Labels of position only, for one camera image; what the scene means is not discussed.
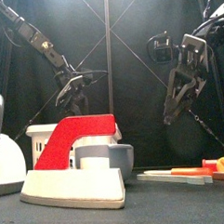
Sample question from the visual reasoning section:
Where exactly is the white plastic basket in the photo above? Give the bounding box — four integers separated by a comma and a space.
24, 119, 125, 172

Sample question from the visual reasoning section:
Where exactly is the red wooden toy block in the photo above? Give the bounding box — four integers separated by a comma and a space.
201, 158, 219, 173

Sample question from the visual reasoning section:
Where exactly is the pale wooden toy plank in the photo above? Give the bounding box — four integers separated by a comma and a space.
136, 166, 215, 189

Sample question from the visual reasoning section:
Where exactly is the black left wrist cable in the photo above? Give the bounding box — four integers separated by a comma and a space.
72, 69, 110, 86

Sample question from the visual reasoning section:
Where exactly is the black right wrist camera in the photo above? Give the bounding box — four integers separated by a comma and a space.
145, 30, 176, 65

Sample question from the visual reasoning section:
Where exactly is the diagonal frame tension wire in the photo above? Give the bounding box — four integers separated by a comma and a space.
6, 0, 151, 142
77, 0, 224, 164

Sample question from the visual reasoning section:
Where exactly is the grey vertical frame pole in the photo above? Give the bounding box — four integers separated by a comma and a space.
103, 0, 115, 116

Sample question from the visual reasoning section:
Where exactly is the toy iron red handle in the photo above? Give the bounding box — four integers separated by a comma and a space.
16, 112, 127, 216

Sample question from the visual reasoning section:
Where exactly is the white dome toy grey handle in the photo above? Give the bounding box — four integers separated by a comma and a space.
0, 89, 29, 197

